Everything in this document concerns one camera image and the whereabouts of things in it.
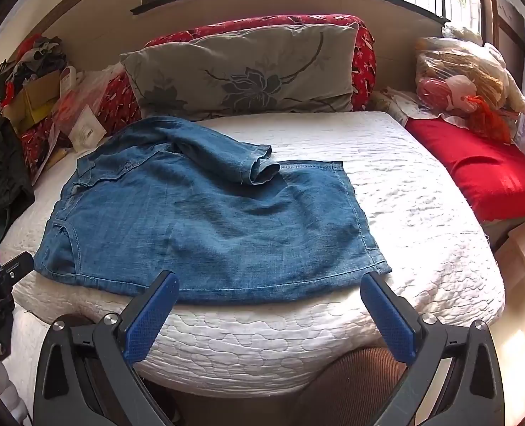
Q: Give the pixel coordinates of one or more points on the orange mesh bag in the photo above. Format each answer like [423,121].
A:
[493,120]

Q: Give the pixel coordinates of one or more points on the white paper packet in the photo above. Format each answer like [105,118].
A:
[87,128]

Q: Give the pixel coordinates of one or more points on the yellow cardboard box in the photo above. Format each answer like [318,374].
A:
[32,102]

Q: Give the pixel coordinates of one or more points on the white bottle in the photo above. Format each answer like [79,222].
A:
[68,80]

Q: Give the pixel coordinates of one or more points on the white quilted bed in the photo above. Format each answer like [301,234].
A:
[422,230]

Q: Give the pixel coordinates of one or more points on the pile of mixed clothes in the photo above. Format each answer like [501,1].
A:
[36,60]

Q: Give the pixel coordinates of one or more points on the white fluffy cloth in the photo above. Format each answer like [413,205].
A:
[7,386]

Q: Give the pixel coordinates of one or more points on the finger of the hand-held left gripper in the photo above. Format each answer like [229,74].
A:
[16,266]

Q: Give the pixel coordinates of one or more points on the clear plastic bag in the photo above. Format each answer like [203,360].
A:
[83,97]

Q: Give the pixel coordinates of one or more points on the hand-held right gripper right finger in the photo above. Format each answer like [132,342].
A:
[389,319]

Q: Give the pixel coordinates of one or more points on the grey floral pillow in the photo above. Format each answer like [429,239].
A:
[244,71]

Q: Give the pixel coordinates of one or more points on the blue denim pants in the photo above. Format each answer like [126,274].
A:
[200,230]

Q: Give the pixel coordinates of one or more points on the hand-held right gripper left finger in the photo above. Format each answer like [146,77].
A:
[149,319]

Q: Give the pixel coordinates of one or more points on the red floral bolster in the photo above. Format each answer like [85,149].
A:
[365,62]

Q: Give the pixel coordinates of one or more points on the dark green garment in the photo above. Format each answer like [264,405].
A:
[1,173]

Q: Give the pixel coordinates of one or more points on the plain red pillow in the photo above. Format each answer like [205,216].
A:
[479,164]

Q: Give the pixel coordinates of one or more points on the white paper boxes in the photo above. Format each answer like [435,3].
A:
[522,244]

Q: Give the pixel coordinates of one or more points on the clear bag of toys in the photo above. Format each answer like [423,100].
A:
[440,75]

